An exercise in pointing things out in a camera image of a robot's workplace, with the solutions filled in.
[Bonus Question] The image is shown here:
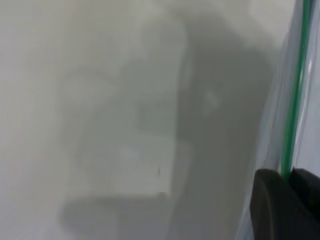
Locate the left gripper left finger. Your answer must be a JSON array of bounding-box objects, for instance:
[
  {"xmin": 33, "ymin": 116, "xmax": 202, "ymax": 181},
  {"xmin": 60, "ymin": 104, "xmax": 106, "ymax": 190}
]
[{"xmin": 249, "ymin": 168, "xmax": 320, "ymax": 240}]

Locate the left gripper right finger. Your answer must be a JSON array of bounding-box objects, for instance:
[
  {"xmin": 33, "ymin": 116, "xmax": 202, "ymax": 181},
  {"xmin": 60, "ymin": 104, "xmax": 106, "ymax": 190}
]
[{"xmin": 289, "ymin": 167, "xmax": 320, "ymax": 232}]

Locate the clear plastic zip bag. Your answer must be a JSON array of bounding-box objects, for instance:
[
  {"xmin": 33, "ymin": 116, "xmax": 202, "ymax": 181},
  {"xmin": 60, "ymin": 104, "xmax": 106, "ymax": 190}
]
[{"xmin": 236, "ymin": 0, "xmax": 320, "ymax": 240}]

